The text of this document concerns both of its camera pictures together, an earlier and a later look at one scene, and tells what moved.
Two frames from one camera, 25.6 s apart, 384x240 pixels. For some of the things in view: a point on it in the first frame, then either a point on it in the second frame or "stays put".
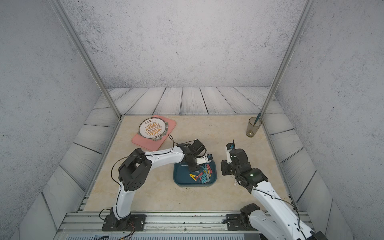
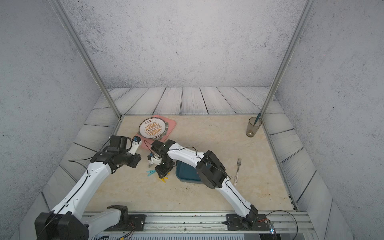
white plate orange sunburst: (152, 127) stays put
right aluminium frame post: (306, 10) stays put
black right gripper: (224, 164) to (161, 172)
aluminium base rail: (89, 226) stays put
